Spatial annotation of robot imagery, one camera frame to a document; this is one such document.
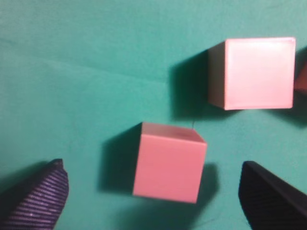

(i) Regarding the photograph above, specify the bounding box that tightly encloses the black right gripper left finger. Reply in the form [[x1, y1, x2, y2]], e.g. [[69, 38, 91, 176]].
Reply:
[[0, 159, 69, 230]]

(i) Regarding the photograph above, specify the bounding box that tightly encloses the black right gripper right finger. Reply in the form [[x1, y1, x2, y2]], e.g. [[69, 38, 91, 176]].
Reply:
[[238, 161, 307, 230]]

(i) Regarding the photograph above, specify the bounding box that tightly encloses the pink cube column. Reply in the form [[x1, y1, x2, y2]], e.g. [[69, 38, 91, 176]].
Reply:
[[208, 37, 296, 110], [133, 122, 207, 203], [294, 64, 307, 95]]

